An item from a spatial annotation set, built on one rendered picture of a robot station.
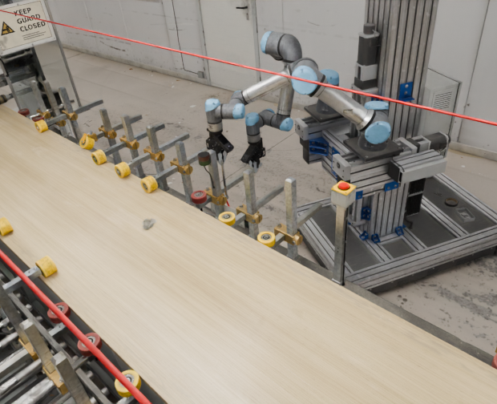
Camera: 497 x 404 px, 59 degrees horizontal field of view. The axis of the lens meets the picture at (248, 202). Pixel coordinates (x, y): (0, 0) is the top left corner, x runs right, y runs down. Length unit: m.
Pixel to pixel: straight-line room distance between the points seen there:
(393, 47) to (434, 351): 1.44
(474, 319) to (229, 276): 1.67
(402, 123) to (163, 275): 1.55
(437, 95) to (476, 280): 1.27
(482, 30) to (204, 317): 3.28
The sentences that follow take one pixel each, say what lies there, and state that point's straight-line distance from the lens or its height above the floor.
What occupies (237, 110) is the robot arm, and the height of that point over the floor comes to 1.31.
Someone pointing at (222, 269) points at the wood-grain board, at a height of 0.90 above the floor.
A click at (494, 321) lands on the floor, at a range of 3.02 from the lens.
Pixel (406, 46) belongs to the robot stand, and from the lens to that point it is 2.42.
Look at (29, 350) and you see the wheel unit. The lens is 1.93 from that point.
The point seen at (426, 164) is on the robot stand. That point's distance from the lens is 2.42.
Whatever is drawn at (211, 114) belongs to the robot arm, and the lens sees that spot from 2.18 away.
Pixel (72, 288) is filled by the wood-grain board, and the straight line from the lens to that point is 1.97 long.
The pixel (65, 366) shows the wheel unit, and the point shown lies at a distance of 1.42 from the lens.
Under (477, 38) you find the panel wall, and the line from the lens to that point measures 4.19.
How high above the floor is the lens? 2.18
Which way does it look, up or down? 36 degrees down
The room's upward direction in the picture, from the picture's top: 6 degrees counter-clockwise
